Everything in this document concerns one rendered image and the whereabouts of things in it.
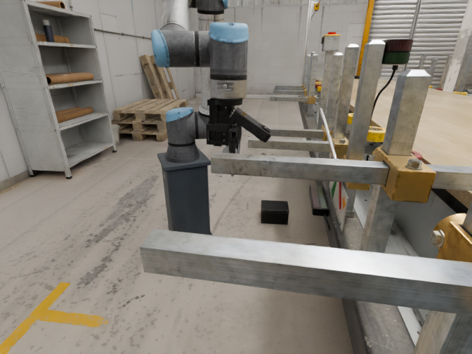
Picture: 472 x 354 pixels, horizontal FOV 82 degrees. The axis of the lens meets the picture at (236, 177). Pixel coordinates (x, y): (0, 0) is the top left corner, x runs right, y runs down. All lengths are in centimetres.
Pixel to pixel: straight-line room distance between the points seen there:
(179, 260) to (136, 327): 123
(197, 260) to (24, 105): 305
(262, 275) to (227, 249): 4
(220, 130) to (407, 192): 43
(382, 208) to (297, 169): 18
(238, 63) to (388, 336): 60
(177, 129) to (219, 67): 84
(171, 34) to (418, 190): 65
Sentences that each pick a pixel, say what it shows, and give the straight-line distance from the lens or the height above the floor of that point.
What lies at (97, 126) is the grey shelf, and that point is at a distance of 394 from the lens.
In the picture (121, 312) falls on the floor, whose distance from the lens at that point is 157.
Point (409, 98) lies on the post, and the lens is 51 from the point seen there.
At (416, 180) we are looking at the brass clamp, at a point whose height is 96.
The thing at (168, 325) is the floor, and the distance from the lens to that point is 145.
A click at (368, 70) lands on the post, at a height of 109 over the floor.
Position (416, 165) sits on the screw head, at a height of 98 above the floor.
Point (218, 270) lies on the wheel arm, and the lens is 26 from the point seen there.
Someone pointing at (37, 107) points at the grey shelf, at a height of 71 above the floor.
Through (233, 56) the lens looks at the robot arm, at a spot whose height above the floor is 112.
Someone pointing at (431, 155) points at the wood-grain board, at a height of 90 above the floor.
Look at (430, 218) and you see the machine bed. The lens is 88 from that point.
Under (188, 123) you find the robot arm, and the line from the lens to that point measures 147.
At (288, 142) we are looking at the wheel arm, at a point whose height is 85.
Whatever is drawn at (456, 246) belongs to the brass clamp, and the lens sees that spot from 34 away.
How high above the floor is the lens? 112
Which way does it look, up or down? 23 degrees down
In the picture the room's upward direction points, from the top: straight up
